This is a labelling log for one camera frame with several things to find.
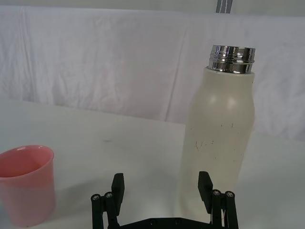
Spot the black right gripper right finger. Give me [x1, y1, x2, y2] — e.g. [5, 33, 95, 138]
[198, 171, 239, 229]

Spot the white curtain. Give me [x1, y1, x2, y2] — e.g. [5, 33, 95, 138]
[0, 5, 305, 141]

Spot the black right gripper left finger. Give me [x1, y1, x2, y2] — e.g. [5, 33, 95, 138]
[90, 173, 125, 227]

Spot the pink plastic cup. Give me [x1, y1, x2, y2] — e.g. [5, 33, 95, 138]
[0, 145, 57, 221]

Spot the cream vacuum bottle steel neck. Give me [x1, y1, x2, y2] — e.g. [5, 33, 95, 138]
[174, 44, 256, 215]

